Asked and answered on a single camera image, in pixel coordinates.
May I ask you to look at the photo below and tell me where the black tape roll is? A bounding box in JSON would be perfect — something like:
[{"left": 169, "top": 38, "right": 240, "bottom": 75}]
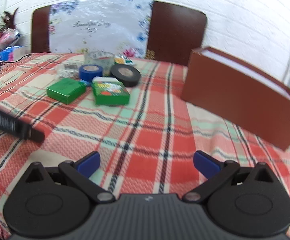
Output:
[{"left": 110, "top": 63, "right": 142, "bottom": 88}]

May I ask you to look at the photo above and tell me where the small yellow green packet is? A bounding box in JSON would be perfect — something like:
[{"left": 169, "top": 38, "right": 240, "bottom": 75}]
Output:
[{"left": 113, "top": 55, "right": 133, "bottom": 66}]

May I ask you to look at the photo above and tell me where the pink plastic bag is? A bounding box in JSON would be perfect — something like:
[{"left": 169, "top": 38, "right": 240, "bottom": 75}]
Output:
[{"left": 0, "top": 28, "right": 21, "bottom": 48}]

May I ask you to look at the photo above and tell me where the clear tape roll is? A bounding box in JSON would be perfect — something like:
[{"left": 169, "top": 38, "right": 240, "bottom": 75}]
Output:
[{"left": 84, "top": 51, "right": 116, "bottom": 77}]

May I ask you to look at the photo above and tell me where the black cable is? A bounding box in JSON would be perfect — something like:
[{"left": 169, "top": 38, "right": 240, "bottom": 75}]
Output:
[{"left": 7, "top": 53, "right": 32, "bottom": 63}]

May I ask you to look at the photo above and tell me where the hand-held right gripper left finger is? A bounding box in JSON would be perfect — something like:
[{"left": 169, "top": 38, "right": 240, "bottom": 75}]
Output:
[{"left": 23, "top": 151, "right": 116, "bottom": 204}]

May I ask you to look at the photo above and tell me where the plain green box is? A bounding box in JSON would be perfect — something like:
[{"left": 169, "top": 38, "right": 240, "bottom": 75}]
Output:
[{"left": 46, "top": 78, "right": 87, "bottom": 105}]

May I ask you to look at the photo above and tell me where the brown cardboard box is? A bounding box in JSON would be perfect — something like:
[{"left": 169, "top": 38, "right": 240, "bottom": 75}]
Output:
[{"left": 180, "top": 46, "right": 290, "bottom": 152}]

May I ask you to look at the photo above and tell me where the small white box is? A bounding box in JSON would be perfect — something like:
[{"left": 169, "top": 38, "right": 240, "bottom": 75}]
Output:
[{"left": 92, "top": 77, "right": 118, "bottom": 83}]

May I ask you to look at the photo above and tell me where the plaid blanket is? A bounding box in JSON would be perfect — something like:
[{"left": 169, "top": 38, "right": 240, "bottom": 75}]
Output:
[{"left": 0, "top": 52, "right": 290, "bottom": 240}]

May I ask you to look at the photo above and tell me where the blue carton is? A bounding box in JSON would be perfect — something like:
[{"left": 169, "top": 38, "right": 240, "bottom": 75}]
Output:
[{"left": 0, "top": 45, "right": 26, "bottom": 62}]

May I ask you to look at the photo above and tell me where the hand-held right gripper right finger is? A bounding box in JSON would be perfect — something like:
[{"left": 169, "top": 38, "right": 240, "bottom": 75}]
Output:
[{"left": 182, "top": 150, "right": 273, "bottom": 204}]

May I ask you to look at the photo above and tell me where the blue tape roll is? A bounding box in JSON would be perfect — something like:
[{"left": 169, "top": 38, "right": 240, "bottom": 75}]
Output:
[{"left": 79, "top": 64, "right": 103, "bottom": 86}]

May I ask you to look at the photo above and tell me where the floral plastic bag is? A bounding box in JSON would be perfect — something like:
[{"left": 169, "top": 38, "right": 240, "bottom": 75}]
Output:
[{"left": 48, "top": 0, "right": 154, "bottom": 59}]

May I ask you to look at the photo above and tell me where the clear bag of white parts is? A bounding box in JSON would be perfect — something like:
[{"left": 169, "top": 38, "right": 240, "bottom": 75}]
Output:
[{"left": 56, "top": 63, "right": 82, "bottom": 81}]

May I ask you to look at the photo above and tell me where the green printed box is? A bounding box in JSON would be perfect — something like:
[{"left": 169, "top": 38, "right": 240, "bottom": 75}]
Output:
[{"left": 92, "top": 81, "right": 131, "bottom": 106}]

